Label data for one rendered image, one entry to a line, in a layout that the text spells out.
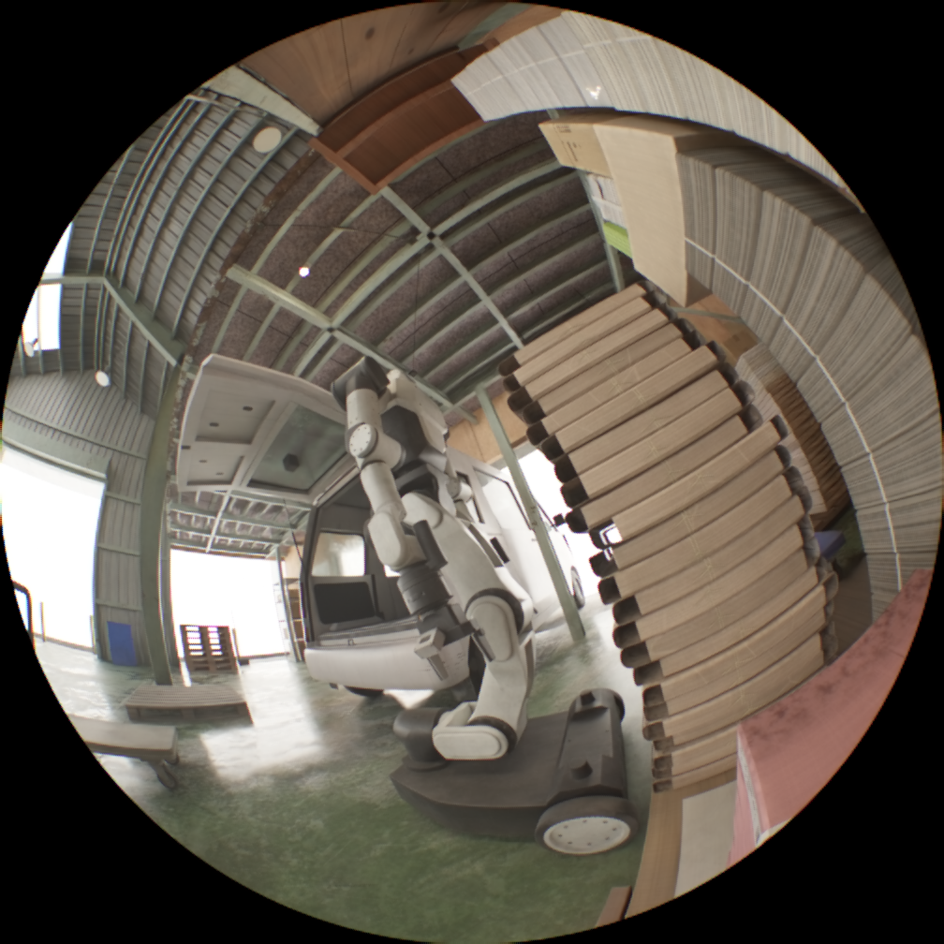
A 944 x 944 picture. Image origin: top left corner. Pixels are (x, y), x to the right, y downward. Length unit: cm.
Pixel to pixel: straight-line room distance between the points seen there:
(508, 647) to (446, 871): 64
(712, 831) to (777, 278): 83
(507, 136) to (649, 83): 196
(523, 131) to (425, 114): 102
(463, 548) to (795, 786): 70
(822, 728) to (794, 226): 47
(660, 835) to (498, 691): 52
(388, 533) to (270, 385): 112
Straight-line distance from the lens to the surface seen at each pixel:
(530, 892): 77
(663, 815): 71
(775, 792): 25
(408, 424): 82
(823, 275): 47
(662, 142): 59
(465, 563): 69
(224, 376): 142
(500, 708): 76
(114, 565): 797
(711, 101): 50
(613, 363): 55
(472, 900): 80
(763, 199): 48
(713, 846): 65
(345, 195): 225
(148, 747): 153
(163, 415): 565
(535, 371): 57
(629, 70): 58
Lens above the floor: 67
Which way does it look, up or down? 24 degrees up
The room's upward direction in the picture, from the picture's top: 19 degrees counter-clockwise
